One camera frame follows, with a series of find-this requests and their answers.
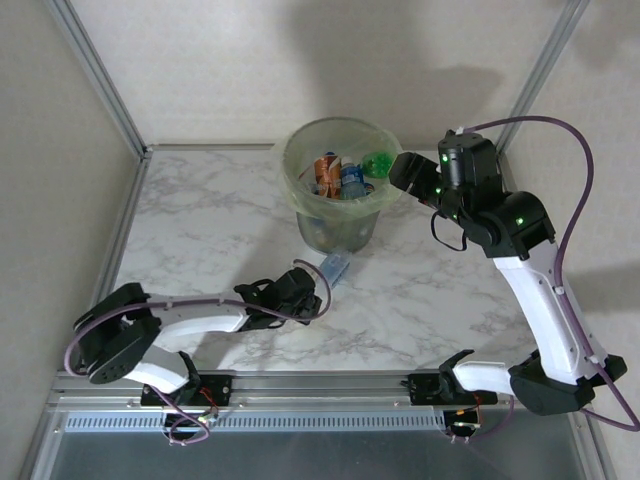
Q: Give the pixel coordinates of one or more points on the clear bottle barcode label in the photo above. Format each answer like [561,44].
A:
[336,267]

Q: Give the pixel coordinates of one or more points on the green plastic soda bottle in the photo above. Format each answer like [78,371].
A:
[377,165]

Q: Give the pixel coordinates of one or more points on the Pepsi bottle blue label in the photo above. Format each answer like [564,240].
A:
[352,177]

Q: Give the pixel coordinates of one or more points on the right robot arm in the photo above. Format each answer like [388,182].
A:
[545,305]

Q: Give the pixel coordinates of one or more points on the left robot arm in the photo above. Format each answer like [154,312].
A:
[200,317]

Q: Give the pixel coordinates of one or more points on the grey translucent bin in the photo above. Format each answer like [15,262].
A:
[350,235]

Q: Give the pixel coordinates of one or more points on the small circuit board with LED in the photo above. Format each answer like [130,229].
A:
[462,425]
[202,421]

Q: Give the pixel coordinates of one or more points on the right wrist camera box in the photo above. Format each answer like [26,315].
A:
[460,131]

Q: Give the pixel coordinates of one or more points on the wide aluminium mounting rail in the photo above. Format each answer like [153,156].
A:
[320,390]

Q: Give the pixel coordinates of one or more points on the aluminium frame post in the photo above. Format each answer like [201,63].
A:
[539,75]
[102,80]

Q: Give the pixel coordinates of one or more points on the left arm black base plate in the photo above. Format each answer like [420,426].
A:
[220,390]

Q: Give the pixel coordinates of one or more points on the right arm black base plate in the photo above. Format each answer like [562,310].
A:
[422,390]

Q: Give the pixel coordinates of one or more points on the aluminium table edge rail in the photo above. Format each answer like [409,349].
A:
[210,147]
[125,225]

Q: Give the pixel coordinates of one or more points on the aluminium frame leg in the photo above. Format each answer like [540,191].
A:
[42,450]
[595,450]

